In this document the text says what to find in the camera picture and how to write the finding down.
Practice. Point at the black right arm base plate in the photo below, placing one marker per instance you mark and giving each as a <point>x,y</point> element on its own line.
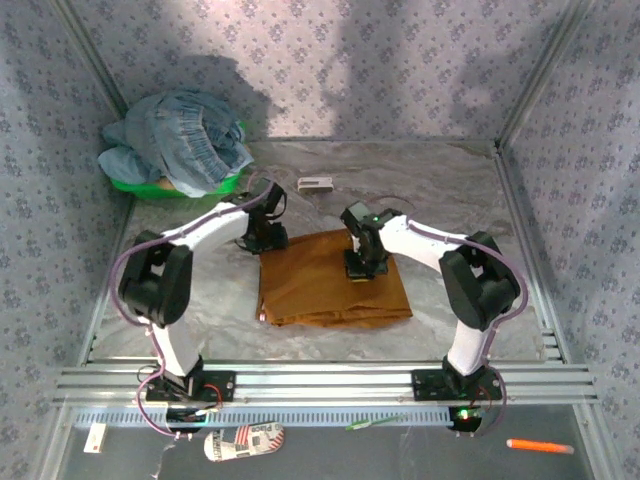
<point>425,385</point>

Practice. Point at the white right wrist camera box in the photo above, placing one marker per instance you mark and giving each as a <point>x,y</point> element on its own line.
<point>356,244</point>

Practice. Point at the aluminium frame bar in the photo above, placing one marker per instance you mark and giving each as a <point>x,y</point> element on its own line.
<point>515,195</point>
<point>590,440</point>
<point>55,445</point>
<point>126,220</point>

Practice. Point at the small white plastic block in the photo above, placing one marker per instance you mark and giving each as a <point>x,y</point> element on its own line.
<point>315,185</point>

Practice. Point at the brown trousers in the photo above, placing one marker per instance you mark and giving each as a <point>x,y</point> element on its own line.
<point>310,285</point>

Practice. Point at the blue denim jeans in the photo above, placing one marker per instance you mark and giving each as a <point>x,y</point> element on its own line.
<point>175,135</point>

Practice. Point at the aluminium mounting rail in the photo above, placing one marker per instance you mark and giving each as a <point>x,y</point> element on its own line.
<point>325,385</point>

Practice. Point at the green plastic basin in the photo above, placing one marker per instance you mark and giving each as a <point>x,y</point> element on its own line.
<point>137,190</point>

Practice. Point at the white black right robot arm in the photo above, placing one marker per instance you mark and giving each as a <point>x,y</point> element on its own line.
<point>470,345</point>

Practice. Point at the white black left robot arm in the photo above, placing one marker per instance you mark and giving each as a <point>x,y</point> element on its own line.
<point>170,345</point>

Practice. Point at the orange marker pen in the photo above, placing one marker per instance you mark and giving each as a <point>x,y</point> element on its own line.
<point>540,446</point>

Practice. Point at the black round controller board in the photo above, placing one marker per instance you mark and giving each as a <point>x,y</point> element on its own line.
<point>465,417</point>
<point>182,419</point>

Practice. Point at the light blue garment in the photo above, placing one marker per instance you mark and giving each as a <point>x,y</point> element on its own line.
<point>120,167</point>

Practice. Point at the small white label piece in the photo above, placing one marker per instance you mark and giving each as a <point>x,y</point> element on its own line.
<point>95,438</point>

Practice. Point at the green pen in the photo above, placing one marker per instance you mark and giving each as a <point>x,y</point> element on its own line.
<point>365,424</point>

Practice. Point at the aluminium frame post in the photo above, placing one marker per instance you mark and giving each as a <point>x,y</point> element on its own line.
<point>543,70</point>
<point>92,60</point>

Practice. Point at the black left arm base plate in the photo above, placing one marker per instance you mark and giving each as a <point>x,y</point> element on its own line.
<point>225,382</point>

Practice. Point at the beige cloth item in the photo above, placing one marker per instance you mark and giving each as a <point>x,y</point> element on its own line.
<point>167,186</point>

